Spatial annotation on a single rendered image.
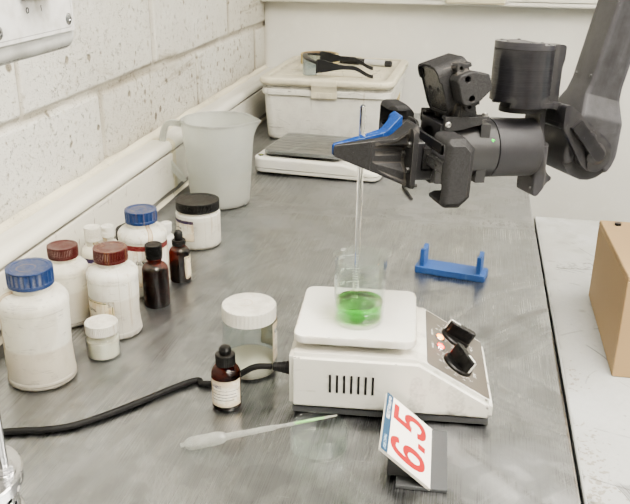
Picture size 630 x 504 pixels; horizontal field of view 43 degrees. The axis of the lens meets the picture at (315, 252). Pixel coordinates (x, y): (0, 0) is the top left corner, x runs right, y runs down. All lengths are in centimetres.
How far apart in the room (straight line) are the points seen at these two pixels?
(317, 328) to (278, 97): 112
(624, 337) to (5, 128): 77
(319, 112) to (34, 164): 87
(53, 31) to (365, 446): 52
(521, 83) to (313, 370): 34
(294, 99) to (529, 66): 111
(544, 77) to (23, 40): 54
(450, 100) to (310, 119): 111
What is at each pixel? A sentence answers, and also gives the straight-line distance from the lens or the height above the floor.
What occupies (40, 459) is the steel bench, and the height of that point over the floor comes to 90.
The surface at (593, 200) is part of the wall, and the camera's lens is 227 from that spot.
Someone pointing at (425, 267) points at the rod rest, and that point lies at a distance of 114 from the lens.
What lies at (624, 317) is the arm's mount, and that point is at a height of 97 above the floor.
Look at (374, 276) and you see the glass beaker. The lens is 77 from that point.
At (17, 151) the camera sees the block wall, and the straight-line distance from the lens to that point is 109.
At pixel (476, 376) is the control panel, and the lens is 83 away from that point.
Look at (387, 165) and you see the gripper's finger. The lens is 75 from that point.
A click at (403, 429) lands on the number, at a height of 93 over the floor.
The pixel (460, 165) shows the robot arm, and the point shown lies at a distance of 69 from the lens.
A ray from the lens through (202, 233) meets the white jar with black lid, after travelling 121.
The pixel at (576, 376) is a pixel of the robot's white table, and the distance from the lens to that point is 93.
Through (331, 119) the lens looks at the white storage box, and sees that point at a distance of 183.
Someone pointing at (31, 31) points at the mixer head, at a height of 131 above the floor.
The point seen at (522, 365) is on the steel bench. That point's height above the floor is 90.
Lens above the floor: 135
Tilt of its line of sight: 22 degrees down
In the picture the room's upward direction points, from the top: 1 degrees clockwise
